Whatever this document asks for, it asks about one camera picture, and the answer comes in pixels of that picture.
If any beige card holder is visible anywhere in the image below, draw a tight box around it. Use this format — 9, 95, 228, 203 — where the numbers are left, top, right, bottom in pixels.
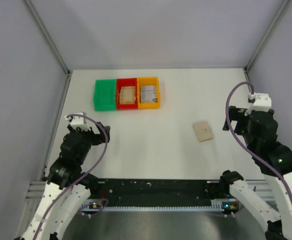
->
192, 121, 214, 143

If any white slotted cable duct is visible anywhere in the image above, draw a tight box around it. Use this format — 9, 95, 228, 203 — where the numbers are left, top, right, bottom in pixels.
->
82, 199, 239, 213

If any left aluminium corner post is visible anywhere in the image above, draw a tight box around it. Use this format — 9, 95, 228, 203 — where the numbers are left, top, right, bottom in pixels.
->
23, 0, 71, 76

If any red plastic bin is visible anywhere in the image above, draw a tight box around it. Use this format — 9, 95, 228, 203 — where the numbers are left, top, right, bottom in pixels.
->
116, 78, 138, 110

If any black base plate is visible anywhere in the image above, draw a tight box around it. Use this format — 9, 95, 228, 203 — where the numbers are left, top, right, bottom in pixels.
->
90, 178, 230, 208

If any green plastic bin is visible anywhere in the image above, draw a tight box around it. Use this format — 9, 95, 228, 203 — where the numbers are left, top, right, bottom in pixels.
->
93, 79, 116, 112

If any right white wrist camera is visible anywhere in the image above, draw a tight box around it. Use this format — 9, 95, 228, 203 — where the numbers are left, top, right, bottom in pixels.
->
244, 92, 272, 116

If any stack of cards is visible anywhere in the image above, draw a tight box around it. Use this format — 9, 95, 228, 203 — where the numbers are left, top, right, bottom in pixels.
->
140, 85, 158, 104

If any aluminium corner post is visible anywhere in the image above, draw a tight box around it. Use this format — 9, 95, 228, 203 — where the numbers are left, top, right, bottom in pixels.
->
23, 0, 71, 76
244, 0, 291, 74

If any right aluminium corner post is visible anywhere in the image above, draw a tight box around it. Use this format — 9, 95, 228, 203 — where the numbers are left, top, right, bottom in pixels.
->
244, 0, 291, 74

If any beige card holders stack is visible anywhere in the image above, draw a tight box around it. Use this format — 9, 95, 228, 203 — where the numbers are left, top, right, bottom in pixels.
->
119, 86, 136, 105

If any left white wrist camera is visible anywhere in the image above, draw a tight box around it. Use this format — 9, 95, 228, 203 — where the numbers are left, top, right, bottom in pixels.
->
65, 112, 91, 132

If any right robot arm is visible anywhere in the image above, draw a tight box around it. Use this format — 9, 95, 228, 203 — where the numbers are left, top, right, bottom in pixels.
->
219, 106, 292, 240

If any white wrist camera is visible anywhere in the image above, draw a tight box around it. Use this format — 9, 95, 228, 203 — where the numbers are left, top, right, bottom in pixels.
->
65, 112, 91, 132
244, 92, 272, 116

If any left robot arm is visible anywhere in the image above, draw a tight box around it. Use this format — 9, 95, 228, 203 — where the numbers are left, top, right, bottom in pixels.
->
18, 121, 111, 240

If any yellow plastic bin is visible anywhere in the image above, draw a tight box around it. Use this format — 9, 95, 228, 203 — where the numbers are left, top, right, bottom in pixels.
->
137, 77, 160, 109

